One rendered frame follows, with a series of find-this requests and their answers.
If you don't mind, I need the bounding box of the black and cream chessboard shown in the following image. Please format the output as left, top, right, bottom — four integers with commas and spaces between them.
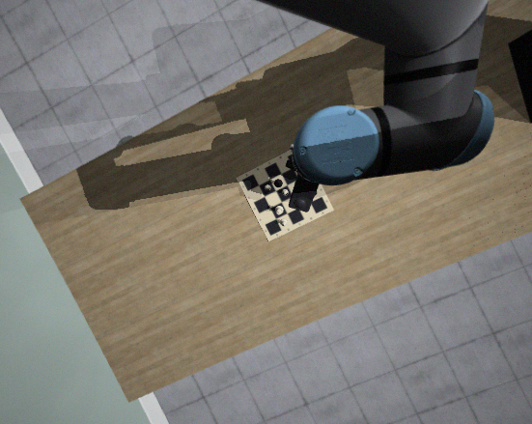
237, 150, 334, 241

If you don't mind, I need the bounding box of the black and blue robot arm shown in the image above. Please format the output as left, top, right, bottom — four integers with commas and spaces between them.
257, 0, 494, 212

